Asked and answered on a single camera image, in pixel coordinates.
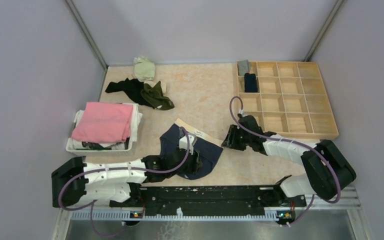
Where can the white perforated plastic basket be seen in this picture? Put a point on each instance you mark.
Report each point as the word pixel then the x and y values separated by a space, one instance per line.
pixel 118 151

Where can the pink folded cloth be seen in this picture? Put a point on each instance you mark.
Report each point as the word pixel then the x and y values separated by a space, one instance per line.
pixel 104 123

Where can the navy orange underwear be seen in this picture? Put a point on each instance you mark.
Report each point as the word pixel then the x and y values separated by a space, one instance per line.
pixel 250 83

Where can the light green underwear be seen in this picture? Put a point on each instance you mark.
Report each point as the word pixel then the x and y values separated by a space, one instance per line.
pixel 144 69

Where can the dark green underwear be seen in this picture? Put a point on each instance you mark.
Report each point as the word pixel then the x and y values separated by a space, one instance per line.
pixel 155 97

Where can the navy underwear cream waistband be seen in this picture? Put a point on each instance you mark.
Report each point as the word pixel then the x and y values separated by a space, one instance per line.
pixel 207 149

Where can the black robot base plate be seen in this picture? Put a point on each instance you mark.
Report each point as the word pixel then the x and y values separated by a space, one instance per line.
pixel 209 201

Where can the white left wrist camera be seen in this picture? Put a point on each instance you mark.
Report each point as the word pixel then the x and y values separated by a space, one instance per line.
pixel 187 140

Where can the aluminium frame rail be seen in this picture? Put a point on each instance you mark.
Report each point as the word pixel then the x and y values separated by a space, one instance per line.
pixel 322 221

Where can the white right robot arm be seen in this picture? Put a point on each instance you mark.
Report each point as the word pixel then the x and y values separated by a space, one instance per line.
pixel 327 172

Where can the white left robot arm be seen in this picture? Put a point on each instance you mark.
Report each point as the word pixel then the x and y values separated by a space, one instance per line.
pixel 78 184

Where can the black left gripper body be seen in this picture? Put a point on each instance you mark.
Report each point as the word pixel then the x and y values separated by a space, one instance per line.
pixel 191 168

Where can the black underwear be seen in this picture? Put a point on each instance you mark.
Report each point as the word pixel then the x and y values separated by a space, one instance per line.
pixel 132 88

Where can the grey underwear white waistband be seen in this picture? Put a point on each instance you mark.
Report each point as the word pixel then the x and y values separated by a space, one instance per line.
pixel 243 67

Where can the wooden compartment tray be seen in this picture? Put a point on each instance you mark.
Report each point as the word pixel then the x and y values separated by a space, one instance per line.
pixel 291 100

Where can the white folded cloth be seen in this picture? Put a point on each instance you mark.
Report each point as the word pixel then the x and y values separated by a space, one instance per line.
pixel 100 146

